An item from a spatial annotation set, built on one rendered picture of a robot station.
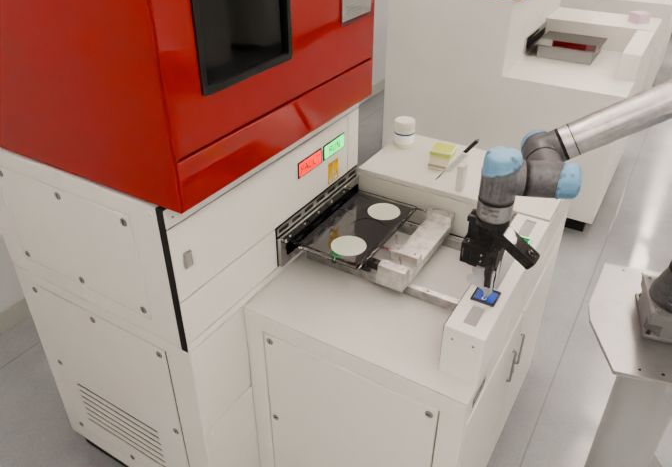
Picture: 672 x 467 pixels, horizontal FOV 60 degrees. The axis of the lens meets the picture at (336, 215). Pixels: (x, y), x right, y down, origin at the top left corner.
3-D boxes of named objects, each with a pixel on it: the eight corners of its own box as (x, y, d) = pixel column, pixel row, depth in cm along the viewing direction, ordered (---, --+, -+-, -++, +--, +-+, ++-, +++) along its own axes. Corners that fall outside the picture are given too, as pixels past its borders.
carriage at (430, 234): (375, 283, 158) (375, 274, 157) (429, 221, 185) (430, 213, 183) (402, 293, 155) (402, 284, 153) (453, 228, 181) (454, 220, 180)
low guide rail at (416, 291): (306, 258, 174) (306, 249, 172) (310, 254, 175) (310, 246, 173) (467, 317, 151) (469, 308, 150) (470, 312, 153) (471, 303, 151)
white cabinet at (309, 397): (262, 493, 198) (241, 308, 155) (390, 325, 268) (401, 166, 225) (438, 600, 170) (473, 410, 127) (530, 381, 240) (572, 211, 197)
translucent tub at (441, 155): (426, 168, 191) (428, 149, 188) (434, 159, 197) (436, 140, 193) (449, 173, 188) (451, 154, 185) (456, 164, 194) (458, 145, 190)
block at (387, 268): (377, 273, 157) (377, 264, 156) (383, 266, 160) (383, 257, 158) (404, 282, 154) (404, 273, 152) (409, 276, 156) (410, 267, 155)
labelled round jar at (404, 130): (390, 146, 206) (391, 121, 201) (398, 139, 211) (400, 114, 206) (408, 150, 202) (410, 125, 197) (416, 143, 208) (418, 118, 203)
